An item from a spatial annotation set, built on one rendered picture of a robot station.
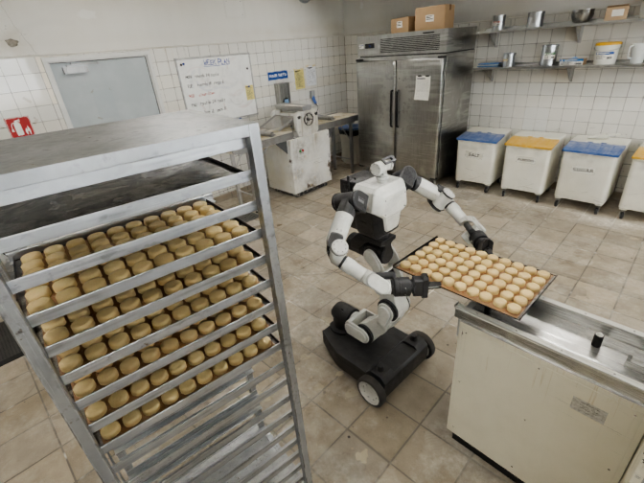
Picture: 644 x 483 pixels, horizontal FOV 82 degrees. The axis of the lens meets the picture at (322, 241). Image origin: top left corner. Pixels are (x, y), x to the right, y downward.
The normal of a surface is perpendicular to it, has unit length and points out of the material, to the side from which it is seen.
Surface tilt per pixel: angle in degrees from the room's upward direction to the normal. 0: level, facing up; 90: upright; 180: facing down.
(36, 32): 90
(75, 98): 90
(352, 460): 0
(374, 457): 0
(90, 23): 90
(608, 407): 90
